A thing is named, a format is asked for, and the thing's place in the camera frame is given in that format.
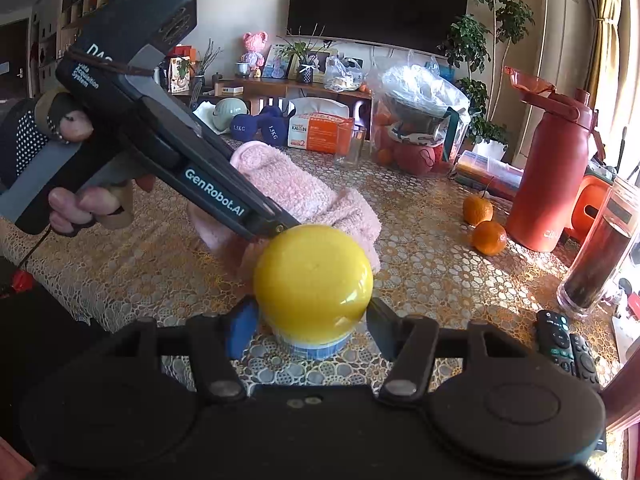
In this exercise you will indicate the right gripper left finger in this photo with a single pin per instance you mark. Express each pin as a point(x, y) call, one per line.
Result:
point(240, 324)

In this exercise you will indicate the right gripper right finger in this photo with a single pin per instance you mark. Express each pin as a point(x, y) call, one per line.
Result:
point(389, 331)

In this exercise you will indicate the yellow-capped vitamin bottle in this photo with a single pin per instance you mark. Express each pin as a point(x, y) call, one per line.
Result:
point(313, 284)

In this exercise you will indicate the pink fluffy towel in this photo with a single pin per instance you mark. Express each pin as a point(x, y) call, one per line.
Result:
point(306, 197)

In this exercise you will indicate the person's left hand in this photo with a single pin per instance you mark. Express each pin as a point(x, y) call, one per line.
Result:
point(70, 211)

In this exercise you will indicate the blue dumbbell left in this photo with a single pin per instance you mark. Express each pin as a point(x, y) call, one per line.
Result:
point(244, 127)

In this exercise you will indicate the blue dumbbell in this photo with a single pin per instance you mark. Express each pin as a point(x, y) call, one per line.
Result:
point(244, 127)
point(273, 125)

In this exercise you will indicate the orange tangerine front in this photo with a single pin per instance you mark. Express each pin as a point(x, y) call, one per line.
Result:
point(489, 238)

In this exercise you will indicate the wooden tv cabinet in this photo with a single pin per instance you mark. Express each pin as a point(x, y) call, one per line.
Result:
point(256, 93)

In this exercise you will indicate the orange tangerine with stem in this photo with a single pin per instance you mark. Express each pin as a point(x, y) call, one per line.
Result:
point(477, 209)

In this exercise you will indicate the pink bear figurine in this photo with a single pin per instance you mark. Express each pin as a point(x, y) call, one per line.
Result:
point(254, 43)

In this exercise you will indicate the blue dumbbell right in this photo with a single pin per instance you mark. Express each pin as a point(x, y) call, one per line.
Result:
point(273, 125)

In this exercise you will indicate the black tv remote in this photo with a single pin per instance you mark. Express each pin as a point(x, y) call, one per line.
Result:
point(553, 339)

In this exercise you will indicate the clear drinking glass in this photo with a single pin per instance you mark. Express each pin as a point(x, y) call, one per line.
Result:
point(354, 144)

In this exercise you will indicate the glass tea tumbler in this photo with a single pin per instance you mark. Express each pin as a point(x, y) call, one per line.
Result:
point(603, 251)

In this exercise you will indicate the orange white tissue box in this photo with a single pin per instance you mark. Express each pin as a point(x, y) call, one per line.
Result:
point(320, 125)

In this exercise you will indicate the red water bottle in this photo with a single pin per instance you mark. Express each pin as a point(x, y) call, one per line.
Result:
point(556, 163)

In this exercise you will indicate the plastic bag of fruit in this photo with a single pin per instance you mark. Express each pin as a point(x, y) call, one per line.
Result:
point(419, 118)

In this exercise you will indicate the orange plastic stool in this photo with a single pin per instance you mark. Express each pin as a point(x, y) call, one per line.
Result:
point(590, 197)

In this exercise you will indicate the green potted tree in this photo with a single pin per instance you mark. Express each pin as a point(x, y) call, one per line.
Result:
point(480, 51)

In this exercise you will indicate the black television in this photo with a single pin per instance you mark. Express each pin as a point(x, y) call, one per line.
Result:
point(420, 25)

